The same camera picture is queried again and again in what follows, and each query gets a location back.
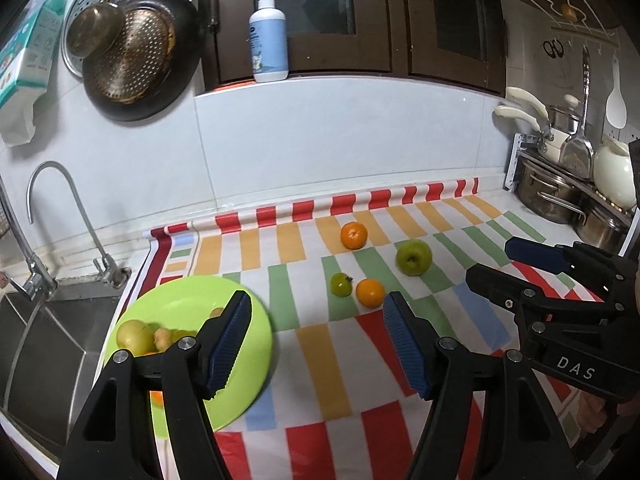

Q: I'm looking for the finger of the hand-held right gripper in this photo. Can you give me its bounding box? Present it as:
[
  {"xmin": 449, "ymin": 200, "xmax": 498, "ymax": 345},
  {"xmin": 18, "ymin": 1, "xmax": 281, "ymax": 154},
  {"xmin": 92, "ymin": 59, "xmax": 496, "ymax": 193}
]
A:
[
  {"xmin": 504, "ymin": 236, "xmax": 640, "ymax": 306},
  {"xmin": 465, "ymin": 263, "xmax": 626, "ymax": 321}
]

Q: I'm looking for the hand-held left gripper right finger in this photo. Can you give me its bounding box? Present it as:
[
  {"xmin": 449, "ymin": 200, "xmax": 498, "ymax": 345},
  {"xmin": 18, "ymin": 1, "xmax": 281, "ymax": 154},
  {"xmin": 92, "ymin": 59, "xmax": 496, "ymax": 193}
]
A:
[{"xmin": 382, "ymin": 291, "xmax": 571, "ymax": 480}]

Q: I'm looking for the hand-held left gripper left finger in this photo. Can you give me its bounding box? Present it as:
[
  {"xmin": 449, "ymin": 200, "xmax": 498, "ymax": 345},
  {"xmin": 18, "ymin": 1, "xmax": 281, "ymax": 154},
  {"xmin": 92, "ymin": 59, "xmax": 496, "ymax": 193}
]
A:
[{"xmin": 56, "ymin": 290, "xmax": 253, "ymax": 480}]

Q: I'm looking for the green plate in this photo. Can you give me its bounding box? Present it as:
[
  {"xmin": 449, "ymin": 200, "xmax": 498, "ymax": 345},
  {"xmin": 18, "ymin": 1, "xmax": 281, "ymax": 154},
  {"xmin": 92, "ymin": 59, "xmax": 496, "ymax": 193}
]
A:
[{"xmin": 102, "ymin": 275, "xmax": 275, "ymax": 441}]

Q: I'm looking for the green apple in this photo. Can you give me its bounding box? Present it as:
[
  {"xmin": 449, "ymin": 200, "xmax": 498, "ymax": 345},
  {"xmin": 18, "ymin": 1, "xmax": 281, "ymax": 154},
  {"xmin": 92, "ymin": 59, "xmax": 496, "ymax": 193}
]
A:
[
  {"xmin": 396, "ymin": 239, "xmax": 433, "ymax": 276},
  {"xmin": 116, "ymin": 319, "xmax": 157, "ymax": 356}
]

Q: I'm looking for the person's right hand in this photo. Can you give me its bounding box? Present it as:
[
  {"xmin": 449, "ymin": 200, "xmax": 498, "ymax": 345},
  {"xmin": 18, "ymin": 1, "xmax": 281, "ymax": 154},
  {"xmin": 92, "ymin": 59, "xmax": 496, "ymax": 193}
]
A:
[{"xmin": 575, "ymin": 394, "xmax": 610, "ymax": 433}]

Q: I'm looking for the large stainless steel pot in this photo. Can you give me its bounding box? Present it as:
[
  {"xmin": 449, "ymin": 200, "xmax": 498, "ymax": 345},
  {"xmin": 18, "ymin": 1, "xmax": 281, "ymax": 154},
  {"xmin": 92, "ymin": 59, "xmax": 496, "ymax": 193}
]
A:
[{"xmin": 517, "ymin": 157, "xmax": 588, "ymax": 225}]

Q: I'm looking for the colourful striped tablecloth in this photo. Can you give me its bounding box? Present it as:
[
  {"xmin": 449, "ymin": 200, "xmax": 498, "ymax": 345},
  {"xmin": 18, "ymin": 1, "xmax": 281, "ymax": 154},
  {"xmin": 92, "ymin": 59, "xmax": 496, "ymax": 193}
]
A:
[{"xmin": 115, "ymin": 177, "xmax": 626, "ymax": 480}]

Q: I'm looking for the white dish rack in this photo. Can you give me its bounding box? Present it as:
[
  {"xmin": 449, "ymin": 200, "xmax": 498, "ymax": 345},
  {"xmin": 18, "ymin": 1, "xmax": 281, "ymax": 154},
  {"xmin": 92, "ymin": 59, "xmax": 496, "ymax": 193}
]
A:
[{"xmin": 504, "ymin": 132, "xmax": 640, "ymax": 256}]

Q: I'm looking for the metal spatula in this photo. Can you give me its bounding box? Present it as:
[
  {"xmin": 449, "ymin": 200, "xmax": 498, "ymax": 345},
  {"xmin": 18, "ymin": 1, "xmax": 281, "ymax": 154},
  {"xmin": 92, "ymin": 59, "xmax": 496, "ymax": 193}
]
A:
[{"xmin": 559, "ymin": 45, "xmax": 596, "ymax": 178}]

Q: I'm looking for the cream ceramic kettle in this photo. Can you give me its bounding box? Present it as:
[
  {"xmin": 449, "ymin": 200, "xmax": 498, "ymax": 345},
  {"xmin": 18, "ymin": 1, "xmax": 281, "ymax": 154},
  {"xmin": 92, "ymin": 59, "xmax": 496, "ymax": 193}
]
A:
[{"xmin": 592, "ymin": 140, "xmax": 638, "ymax": 211}]

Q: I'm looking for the black object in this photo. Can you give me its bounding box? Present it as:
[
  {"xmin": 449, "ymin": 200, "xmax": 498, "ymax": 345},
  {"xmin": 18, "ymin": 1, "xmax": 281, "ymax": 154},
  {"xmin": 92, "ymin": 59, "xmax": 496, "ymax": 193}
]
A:
[{"xmin": 627, "ymin": 137, "xmax": 640, "ymax": 211}]

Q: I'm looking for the steel pot with cream knob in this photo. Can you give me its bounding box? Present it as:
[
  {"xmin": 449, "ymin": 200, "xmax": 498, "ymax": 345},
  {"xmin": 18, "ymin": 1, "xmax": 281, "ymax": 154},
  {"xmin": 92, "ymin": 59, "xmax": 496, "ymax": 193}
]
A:
[{"xmin": 547, "ymin": 95, "xmax": 588, "ymax": 136}]

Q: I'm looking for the chrome gooseneck faucet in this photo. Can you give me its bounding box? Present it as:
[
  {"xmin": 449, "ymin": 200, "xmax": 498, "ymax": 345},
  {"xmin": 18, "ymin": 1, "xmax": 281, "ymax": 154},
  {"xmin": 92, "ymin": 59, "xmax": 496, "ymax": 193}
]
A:
[{"xmin": 27, "ymin": 161, "xmax": 132, "ymax": 290}]

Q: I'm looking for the white rice paddle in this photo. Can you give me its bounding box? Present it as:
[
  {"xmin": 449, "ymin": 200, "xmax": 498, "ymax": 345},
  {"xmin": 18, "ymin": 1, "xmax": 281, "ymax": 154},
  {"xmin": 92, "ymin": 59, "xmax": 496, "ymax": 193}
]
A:
[{"xmin": 606, "ymin": 57, "xmax": 628, "ymax": 130}]

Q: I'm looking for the stainless steel sink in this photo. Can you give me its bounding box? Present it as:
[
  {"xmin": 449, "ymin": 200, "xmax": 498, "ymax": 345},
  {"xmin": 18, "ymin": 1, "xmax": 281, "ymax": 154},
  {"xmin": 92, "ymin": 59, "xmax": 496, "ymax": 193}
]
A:
[{"xmin": 0, "ymin": 287, "xmax": 126, "ymax": 456}]

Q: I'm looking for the chrome pull-down faucet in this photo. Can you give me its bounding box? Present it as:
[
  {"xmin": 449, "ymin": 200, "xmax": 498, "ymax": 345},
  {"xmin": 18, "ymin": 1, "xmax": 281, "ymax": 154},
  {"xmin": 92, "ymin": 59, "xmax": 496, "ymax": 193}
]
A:
[{"xmin": 0, "ymin": 175, "xmax": 58, "ymax": 301}]

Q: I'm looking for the blue pump soap bottle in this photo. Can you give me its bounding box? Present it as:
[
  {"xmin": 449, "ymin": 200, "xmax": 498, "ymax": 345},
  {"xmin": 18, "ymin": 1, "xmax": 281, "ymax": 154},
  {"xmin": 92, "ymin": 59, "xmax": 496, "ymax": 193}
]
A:
[{"xmin": 249, "ymin": 0, "xmax": 290, "ymax": 83}]

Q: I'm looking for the golden perforated strainer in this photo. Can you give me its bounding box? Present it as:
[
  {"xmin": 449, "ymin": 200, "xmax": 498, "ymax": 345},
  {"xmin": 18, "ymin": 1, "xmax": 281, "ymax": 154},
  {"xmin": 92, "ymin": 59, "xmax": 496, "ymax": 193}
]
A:
[{"xmin": 97, "ymin": 7, "xmax": 176, "ymax": 103}]

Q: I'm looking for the white plastic bag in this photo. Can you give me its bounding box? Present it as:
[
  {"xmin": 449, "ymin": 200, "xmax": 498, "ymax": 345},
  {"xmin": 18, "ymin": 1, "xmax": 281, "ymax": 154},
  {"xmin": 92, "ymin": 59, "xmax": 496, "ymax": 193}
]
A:
[{"xmin": 0, "ymin": 87, "xmax": 51, "ymax": 147}]

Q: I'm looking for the black frying pan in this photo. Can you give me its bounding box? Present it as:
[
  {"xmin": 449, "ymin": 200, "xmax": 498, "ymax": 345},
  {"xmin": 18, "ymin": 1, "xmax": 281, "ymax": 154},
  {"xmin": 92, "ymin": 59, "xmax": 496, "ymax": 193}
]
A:
[{"xmin": 82, "ymin": 0, "xmax": 203, "ymax": 123}]

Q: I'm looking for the hanging metal ladle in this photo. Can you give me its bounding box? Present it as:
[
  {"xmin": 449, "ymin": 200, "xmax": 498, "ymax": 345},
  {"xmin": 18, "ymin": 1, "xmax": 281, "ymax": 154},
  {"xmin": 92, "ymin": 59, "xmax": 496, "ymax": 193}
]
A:
[{"xmin": 66, "ymin": 0, "xmax": 146, "ymax": 58}]

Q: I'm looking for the teal and white carton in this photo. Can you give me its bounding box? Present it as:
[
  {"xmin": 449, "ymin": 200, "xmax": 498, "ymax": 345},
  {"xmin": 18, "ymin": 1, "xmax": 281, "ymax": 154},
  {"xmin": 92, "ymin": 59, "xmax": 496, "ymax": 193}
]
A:
[{"xmin": 0, "ymin": 0, "xmax": 68, "ymax": 111}]

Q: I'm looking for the pan with cream handle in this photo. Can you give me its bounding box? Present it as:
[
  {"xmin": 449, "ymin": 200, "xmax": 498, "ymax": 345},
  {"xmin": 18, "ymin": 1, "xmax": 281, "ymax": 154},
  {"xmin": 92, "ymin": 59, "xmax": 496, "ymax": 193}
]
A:
[
  {"xmin": 494, "ymin": 105, "xmax": 543, "ymax": 133},
  {"xmin": 505, "ymin": 86, "xmax": 551, "ymax": 120}
]

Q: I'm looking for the white wire wall rack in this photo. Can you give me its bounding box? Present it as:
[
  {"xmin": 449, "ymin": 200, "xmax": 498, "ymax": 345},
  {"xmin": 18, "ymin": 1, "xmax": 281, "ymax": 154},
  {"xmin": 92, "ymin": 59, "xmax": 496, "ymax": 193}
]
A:
[{"xmin": 517, "ymin": 0, "xmax": 621, "ymax": 38}]

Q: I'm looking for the dark brown window frame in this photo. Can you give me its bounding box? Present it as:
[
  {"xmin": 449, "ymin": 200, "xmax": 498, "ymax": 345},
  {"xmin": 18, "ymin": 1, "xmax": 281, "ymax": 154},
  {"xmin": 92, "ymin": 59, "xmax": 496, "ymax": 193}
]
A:
[{"xmin": 197, "ymin": 0, "xmax": 508, "ymax": 98}]

